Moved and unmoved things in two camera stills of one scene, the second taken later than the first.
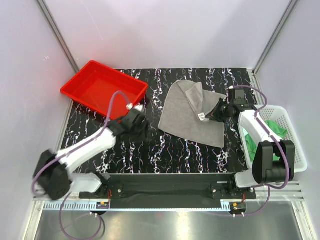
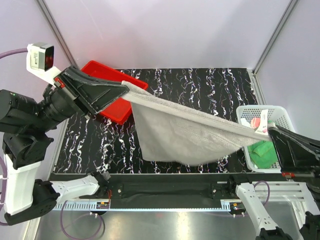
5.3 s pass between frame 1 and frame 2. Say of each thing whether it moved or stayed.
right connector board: stayed
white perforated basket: stayed
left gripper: moved
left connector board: stayed
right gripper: moved
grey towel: moved
